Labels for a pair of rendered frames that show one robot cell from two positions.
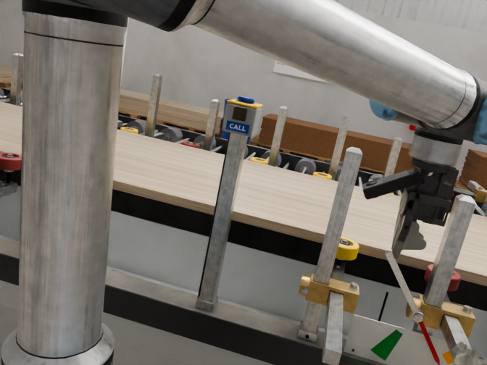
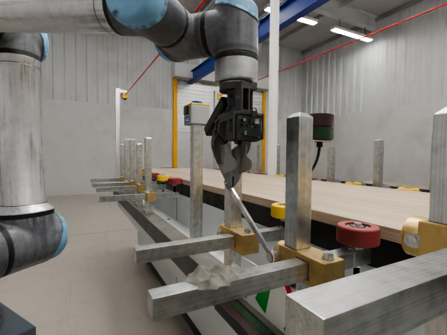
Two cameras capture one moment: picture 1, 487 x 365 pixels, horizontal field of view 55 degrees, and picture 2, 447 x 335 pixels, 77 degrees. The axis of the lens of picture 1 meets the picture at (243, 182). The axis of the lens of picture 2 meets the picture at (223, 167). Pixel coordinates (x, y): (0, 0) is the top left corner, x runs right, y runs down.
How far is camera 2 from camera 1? 1.01 m
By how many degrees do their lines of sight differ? 53
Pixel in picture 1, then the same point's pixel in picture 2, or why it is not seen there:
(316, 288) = (223, 231)
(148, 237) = (215, 219)
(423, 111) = (79, 21)
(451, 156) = (225, 68)
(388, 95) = (51, 20)
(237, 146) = (192, 133)
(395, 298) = (348, 271)
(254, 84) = not seen: outside the picture
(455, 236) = (291, 159)
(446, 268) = (291, 199)
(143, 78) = (398, 173)
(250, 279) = not seen: hidden behind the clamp
